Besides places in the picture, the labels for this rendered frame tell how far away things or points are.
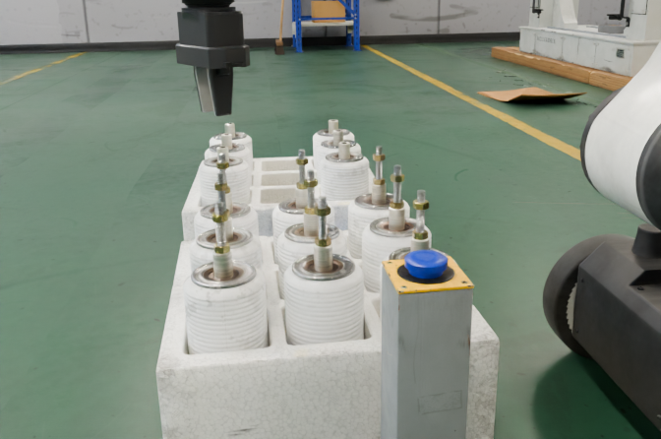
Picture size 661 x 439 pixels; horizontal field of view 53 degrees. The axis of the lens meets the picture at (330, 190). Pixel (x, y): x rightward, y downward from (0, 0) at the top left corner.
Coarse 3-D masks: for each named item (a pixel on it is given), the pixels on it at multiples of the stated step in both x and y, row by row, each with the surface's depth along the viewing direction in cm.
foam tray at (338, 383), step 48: (480, 336) 77; (192, 384) 73; (240, 384) 74; (288, 384) 74; (336, 384) 75; (480, 384) 78; (192, 432) 74; (240, 432) 75; (288, 432) 76; (336, 432) 77; (480, 432) 80
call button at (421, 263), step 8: (408, 256) 62; (416, 256) 62; (424, 256) 62; (432, 256) 62; (440, 256) 62; (408, 264) 61; (416, 264) 60; (424, 264) 60; (432, 264) 60; (440, 264) 60; (416, 272) 60; (424, 272) 60; (432, 272) 60; (440, 272) 60
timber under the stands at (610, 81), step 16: (496, 48) 543; (512, 48) 538; (528, 64) 479; (544, 64) 453; (560, 64) 430; (576, 64) 425; (576, 80) 408; (592, 80) 389; (608, 80) 371; (624, 80) 355
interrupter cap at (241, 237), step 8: (208, 232) 91; (240, 232) 90; (248, 232) 90; (200, 240) 88; (208, 240) 88; (232, 240) 89; (240, 240) 88; (248, 240) 87; (208, 248) 86; (232, 248) 86
